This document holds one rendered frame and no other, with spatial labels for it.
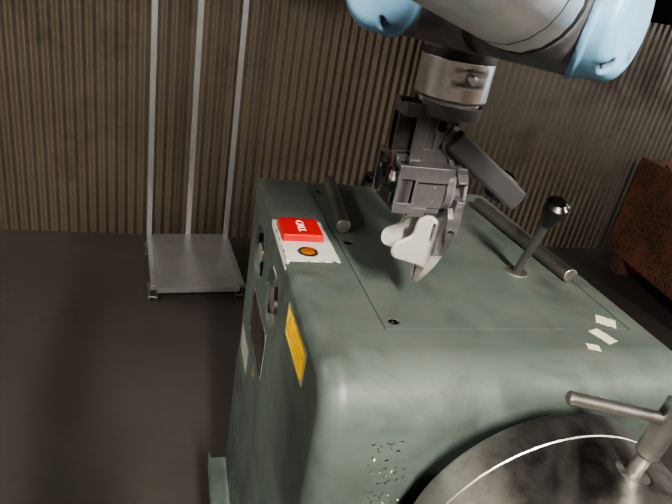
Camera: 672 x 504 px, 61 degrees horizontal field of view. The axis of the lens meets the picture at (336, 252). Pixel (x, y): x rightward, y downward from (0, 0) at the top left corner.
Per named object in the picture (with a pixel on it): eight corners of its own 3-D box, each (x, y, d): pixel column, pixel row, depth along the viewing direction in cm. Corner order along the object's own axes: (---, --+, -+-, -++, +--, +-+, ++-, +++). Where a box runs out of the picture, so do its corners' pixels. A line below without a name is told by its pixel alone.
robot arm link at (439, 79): (475, 56, 61) (513, 71, 54) (464, 99, 63) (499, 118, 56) (411, 46, 59) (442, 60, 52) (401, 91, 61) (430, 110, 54)
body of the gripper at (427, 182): (369, 192, 66) (391, 87, 60) (436, 197, 68) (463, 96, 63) (390, 220, 59) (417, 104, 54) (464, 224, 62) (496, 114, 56)
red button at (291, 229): (275, 228, 87) (277, 216, 86) (313, 230, 89) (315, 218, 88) (282, 246, 82) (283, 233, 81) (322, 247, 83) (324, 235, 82)
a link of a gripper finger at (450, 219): (418, 242, 66) (436, 172, 62) (432, 243, 67) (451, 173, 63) (434, 261, 62) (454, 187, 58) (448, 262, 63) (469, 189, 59)
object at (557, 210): (527, 223, 75) (538, 189, 73) (548, 224, 76) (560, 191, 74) (544, 236, 72) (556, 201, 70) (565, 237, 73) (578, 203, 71)
